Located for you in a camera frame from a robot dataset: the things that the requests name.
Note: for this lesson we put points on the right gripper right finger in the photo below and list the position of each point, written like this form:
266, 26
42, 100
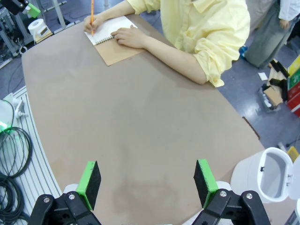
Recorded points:
204, 180

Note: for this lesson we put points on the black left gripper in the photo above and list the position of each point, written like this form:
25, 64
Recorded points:
14, 5

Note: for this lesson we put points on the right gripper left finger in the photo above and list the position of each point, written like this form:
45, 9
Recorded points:
92, 182

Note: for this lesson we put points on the yellow pencil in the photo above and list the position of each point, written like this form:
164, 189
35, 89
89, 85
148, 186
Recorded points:
92, 9

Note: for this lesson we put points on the spiral notebook with brown cover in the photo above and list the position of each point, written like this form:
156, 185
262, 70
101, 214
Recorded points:
117, 55

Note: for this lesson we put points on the person's left forearm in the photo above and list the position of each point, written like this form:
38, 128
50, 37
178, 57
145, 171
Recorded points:
175, 61

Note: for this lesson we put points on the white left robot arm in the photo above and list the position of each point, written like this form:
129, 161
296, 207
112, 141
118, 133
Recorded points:
5, 114

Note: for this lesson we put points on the person's right hand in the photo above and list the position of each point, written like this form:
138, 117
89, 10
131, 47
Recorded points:
96, 20

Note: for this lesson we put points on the person's left hand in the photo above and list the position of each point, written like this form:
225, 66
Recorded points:
131, 37

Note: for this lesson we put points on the white tape roll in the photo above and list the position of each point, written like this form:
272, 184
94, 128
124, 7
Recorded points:
36, 26

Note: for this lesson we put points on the small white timer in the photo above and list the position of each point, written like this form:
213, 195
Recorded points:
44, 30

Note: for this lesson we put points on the wooden board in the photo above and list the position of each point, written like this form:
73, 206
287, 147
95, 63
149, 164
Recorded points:
45, 37

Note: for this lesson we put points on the grey metal rack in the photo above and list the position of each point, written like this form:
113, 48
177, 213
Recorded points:
9, 35

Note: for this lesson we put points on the white trash bin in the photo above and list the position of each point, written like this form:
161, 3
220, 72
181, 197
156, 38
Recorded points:
248, 173

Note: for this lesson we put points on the clear container with cardboard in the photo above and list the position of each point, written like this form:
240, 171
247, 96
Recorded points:
272, 97

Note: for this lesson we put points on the white card on floor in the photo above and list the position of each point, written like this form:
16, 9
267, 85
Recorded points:
262, 76

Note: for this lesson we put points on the red box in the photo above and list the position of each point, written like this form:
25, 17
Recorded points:
294, 98

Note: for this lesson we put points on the yellow green box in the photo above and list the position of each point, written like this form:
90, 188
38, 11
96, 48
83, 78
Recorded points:
294, 68

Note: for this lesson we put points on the person in yellow shirt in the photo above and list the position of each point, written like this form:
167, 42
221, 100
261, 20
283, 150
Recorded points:
199, 23

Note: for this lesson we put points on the bystander in grey jeans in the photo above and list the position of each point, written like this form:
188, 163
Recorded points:
267, 35

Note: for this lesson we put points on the white connector bracket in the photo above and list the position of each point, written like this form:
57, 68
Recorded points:
20, 107

